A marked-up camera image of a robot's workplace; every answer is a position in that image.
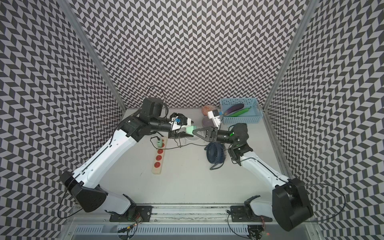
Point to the navy blue desk fan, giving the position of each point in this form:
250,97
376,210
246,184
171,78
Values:
216,155

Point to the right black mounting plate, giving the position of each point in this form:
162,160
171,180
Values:
241,213

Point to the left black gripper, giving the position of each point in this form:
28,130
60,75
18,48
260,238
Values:
172,134

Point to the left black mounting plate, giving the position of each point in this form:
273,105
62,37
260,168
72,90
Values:
138,213

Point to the black mounting plate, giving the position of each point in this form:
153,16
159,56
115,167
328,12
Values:
138,213
241,213

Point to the green plug of blue fan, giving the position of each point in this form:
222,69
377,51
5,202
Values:
160,143

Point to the lilac bowl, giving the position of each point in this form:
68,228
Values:
207,122

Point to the white desk fan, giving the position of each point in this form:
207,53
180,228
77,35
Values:
193,140

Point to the purple toy eggplant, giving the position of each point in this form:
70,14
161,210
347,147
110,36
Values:
233,109

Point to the green toy cucumber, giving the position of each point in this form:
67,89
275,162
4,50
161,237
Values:
240,112

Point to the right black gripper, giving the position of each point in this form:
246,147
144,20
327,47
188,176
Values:
211,132

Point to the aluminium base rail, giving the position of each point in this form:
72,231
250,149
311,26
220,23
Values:
182,222

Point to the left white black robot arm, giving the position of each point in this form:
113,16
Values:
83,184

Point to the light blue plastic basket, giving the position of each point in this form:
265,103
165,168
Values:
253,116

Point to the green plug of white fan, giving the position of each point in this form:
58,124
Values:
190,129

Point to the beige red power strip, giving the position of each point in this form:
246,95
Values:
159,156

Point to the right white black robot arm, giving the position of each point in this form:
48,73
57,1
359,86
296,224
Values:
289,204

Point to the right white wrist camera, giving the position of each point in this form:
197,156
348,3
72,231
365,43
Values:
216,117

